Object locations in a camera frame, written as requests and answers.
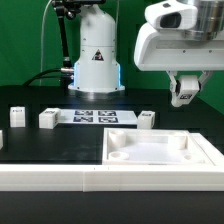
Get white cable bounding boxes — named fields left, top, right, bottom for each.
left=39, top=0, right=54, bottom=87

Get white block left edge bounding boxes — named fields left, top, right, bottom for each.
left=0, top=130, right=3, bottom=150

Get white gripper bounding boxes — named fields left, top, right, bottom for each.
left=134, top=23, right=224, bottom=99

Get white square tabletop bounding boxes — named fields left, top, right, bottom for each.
left=102, top=128, right=213, bottom=166

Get white U-shaped fence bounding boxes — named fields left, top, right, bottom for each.
left=0, top=134, right=224, bottom=192

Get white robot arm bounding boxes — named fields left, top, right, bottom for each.
left=69, top=0, right=224, bottom=107

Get white AprilTag sheet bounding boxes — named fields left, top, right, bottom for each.
left=59, top=109, right=137, bottom=125

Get black cables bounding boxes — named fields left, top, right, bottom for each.
left=22, top=67, right=75, bottom=88

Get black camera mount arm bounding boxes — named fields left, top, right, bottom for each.
left=52, top=0, right=106, bottom=67

